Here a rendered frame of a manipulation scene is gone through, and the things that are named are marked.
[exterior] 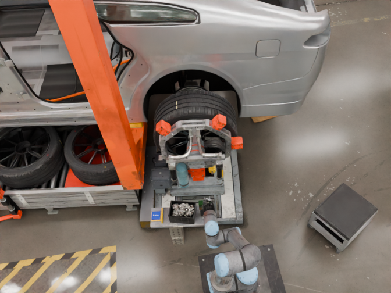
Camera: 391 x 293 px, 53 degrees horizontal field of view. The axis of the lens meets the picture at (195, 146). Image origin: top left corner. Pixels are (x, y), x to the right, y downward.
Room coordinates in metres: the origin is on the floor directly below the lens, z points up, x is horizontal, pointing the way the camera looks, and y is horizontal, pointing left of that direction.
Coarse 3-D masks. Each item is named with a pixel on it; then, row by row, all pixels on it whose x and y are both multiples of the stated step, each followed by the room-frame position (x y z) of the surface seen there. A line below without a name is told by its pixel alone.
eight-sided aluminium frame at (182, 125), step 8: (184, 120) 1.84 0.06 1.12; (192, 120) 1.83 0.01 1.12; (200, 120) 1.82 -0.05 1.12; (208, 120) 1.81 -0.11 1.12; (176, 128) 1.78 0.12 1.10; (184, 128) 1.78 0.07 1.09; (192, 128) 1.77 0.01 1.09; (200, 128) 1.77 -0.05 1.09; (208, 128) 1.77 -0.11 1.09; (224, 128) 1.81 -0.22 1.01; (160, 136) 1.83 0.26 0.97; (168, 136) 1.79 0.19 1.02; (224, 136) 1.76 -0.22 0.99; (160, 144) 1.79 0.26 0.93; (168, 152) 1.84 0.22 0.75
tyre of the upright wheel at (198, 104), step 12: (180, 96) 2.04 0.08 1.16; (192, 96) 2.01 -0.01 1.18; (204, 96) 2.01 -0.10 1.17; (216, 96) 2.04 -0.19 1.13; (168, 108) 1.97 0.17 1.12; (180, 108) 1.92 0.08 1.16; (192, 108) 1.90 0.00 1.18; (204, 108) 1.89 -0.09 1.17; (216, 108) 1.91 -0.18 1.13; (228, 108) 1.99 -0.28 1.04; (156, 120) 1.97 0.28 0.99; (168, 120) 1.87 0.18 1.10; (228, 120) 1.85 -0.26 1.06; (156, 132) 1.88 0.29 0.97; (156, 144) 1.88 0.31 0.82
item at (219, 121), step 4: (216, 116) 1.82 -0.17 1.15; (220, 116) 1.81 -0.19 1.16; (224, 116) 1.83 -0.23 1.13; (212, 120) 1.82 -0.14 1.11; (216, 120) 1.78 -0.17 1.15; (220, 120) 1.77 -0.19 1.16; (224, 120) 1.79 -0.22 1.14; (212, 124) 1.79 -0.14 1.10; (216, 124) 1.76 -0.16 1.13; (220, 124) 1.76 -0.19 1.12; (224, 124) 1.76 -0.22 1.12; (216, 128) 1.76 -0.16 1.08; (220, 128) 1.76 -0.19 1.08
